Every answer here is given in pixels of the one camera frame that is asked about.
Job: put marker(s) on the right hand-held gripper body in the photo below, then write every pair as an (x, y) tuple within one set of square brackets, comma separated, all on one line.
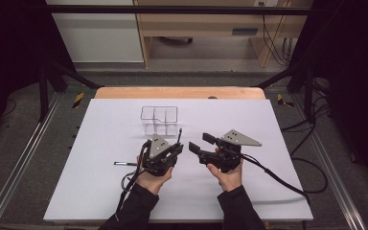
[(225, 158)]

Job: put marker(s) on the aluminium floor rail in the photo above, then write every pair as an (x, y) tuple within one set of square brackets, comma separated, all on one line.
[(19, 166), (344, 204)]

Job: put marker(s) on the light wooden desk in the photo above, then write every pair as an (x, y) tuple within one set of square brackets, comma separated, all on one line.
[(204, 25)]

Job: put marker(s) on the wooden table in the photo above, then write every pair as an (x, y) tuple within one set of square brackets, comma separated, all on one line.
[(172, 93)]

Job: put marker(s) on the clear plastic pen organizer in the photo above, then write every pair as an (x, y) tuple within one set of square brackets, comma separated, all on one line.
[(159, 129)]

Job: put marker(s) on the black curtain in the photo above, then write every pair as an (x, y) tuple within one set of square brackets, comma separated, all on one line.
[(6, 48), (357, 64)]

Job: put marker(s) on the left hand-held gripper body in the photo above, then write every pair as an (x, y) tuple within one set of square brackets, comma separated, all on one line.
[(158, 159)]

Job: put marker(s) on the plain black pen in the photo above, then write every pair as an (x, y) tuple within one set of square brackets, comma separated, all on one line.
[(124, 164)]

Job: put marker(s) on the white table board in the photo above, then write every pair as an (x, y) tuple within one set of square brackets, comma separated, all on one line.
[(92, 143)]

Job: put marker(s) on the black pen with white label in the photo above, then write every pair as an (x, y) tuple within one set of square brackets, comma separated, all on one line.
[(179, 135)]

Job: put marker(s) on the person's right hand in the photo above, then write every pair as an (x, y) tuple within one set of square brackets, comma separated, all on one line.
[(228, 182)]

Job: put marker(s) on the person's left hand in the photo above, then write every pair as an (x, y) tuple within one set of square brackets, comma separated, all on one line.
[(155, 183)]

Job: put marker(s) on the black horizontal frame bar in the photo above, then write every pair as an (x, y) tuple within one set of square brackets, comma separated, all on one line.
[(172, 10)]

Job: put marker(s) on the white cabinet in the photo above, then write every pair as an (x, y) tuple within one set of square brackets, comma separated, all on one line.
[(99, 38)]

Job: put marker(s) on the black metal stand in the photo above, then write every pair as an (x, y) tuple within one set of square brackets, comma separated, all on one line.
[(309, 96), (43, 96)]

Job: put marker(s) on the yellow black floor tape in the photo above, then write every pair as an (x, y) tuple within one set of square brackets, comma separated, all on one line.
[(78, 100), (280, 99)]

